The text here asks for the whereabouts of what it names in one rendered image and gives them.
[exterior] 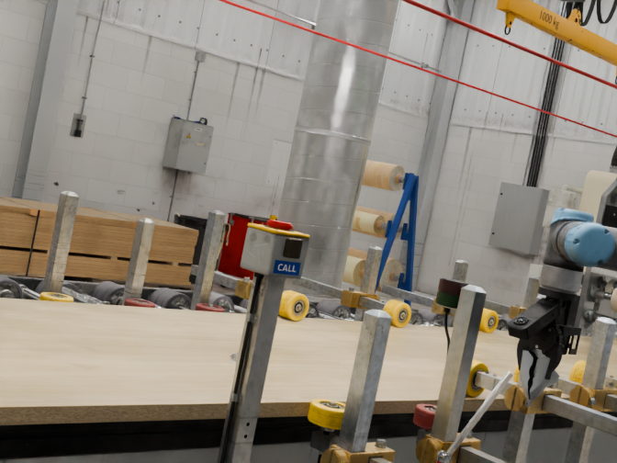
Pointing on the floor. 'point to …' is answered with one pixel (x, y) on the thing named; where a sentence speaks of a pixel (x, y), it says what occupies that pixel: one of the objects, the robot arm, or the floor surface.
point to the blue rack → (403, 231)
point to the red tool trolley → (229, 258)
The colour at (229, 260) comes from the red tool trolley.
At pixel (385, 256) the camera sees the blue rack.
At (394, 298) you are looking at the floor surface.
